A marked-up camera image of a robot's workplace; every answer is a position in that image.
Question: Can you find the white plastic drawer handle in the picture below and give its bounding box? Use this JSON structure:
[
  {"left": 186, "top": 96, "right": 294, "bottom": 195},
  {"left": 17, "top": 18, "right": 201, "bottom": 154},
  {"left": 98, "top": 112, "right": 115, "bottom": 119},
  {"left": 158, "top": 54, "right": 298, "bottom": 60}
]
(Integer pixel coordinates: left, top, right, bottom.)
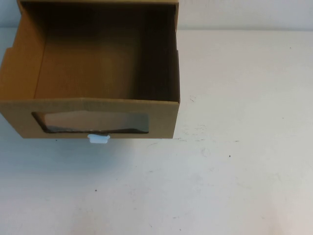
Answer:
[{"left": 88, "top": 134, "right": 111, "bottom": 145}]

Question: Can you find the cardboard drawer with window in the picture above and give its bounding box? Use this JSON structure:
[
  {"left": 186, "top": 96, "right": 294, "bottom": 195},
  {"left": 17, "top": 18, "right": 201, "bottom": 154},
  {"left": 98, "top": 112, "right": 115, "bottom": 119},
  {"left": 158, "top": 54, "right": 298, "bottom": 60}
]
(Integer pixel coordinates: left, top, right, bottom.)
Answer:
[{"left": 0, "top": 0, "right": 181, "bottom": 145}]

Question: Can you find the brown cardboard shoe box shell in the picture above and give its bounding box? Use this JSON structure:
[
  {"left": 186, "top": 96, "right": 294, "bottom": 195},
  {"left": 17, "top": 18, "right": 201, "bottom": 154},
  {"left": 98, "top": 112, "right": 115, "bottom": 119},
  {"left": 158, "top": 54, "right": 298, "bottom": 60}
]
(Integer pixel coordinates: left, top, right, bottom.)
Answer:
[{"left": 17, "top": 0, "right": 179, "bottom": 4}]

